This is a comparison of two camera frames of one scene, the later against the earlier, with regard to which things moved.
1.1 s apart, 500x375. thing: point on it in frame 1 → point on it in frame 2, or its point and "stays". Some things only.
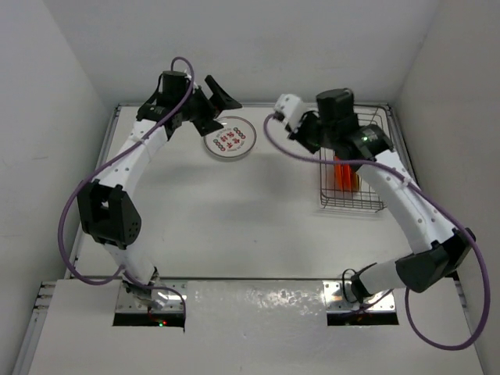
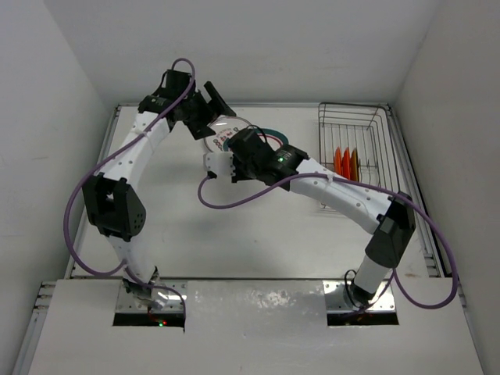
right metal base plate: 340,298 stays
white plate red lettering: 237,138 stays
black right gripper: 299,133 → 239,175
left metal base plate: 126,302 stays
